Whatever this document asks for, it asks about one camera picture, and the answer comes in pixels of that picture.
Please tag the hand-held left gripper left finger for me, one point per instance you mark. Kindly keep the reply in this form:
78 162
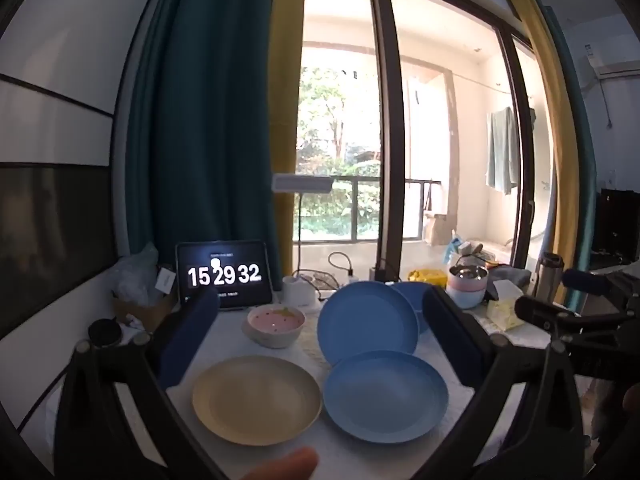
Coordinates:
190 332

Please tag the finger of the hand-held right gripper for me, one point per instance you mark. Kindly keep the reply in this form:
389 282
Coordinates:
585 282
542 310

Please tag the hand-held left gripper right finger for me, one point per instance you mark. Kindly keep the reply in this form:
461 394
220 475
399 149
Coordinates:
450 335

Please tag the blue bowl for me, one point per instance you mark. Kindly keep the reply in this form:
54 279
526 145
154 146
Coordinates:
412 300

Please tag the pink strawberry pattern bowl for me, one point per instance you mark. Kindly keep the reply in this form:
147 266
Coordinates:
274 332

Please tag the blue plate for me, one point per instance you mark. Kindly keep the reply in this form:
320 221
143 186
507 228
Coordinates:
385 400
365 320

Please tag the beige plate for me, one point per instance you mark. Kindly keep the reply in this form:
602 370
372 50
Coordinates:
255 400

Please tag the person's right hand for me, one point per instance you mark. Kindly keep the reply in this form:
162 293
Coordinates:
632 397

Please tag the person's left hand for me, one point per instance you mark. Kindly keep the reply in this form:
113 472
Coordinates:
285 466

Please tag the steel thermos bottle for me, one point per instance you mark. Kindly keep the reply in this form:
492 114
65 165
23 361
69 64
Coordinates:
547 275

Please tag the white textured tablecloth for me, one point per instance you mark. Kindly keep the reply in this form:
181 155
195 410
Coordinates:
225 345

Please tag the pale yellow tissue pack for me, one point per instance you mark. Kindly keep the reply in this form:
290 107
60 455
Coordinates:
505 310

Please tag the cardboard box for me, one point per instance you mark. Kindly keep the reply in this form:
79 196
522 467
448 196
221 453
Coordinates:
150 312

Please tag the grey folded cloth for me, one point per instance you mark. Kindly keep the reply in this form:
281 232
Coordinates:
510 275

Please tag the pink and white electric pot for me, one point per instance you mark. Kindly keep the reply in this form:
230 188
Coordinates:
467 290

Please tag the small white box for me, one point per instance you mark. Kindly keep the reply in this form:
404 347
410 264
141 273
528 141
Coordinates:
165 281

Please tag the yellow packet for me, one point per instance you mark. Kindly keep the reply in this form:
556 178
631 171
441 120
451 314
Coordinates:
427 276

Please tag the tablet with clock display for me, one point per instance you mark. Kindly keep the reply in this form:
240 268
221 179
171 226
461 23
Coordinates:
225 275

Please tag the black cabinet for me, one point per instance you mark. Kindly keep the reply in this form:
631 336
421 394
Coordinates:
620 220

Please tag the clear plastic bag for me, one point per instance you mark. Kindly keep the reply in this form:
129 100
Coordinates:
132 275

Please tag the blue plastic packet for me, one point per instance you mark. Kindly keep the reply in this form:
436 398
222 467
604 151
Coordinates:
454 249

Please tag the black charger plug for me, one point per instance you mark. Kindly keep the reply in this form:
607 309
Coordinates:
378 272

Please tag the brown cardboard sheet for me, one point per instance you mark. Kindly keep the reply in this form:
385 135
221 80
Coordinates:
440 230

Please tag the teal curtain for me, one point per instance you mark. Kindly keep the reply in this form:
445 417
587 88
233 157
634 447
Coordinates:
200 110
582 160

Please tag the grey-green hanging towel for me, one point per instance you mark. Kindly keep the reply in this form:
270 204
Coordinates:
502 150

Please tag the balcony railing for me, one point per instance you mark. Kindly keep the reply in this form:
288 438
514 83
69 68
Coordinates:
350 178

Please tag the white desk lamp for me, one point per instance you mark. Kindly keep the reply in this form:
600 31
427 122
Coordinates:
300 182

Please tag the white air conditioner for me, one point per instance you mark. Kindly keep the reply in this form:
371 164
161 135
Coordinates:
612 57

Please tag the yellow curtain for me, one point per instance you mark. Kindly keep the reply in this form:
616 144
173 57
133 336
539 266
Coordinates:
285 85
540 60

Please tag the dark sliding door frame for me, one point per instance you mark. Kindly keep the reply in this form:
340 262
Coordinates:
390 110

